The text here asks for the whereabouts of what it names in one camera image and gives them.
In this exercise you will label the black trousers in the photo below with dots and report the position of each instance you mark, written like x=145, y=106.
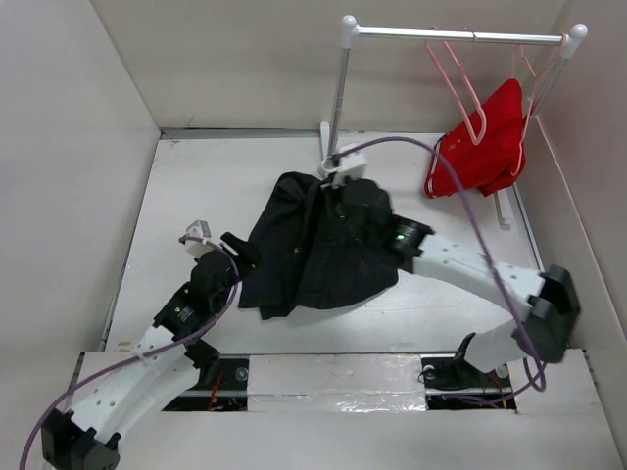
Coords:
x=308, y=257

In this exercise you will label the white metal clothes rack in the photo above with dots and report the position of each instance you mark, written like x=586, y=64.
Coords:
x=476, y=122

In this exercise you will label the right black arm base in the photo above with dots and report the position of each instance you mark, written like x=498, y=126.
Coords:
x=452, y=384

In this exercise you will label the pink hanger with garment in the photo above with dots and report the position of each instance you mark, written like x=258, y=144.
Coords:
x=528, y=101

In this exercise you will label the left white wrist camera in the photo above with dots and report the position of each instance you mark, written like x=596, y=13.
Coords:
x=195, y=238

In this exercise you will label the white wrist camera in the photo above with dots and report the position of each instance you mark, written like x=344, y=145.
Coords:
x=336, y=170
x=195, y=238

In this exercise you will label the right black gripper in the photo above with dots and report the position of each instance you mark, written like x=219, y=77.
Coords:
x=347, y=182

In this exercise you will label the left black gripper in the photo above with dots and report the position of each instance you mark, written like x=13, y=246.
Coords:
x=246, y=250

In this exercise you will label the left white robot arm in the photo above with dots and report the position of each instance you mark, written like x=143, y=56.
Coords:
x=170, y=358

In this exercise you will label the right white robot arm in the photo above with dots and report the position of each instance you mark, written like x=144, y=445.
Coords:
x=543, y=305

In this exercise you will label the red garment on hanger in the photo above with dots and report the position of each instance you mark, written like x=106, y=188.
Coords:
x=496, y=162

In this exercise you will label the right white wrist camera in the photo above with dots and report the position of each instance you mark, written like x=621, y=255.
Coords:
x=336, y=170

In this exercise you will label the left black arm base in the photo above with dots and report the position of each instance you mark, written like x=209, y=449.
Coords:
x=227, y=392

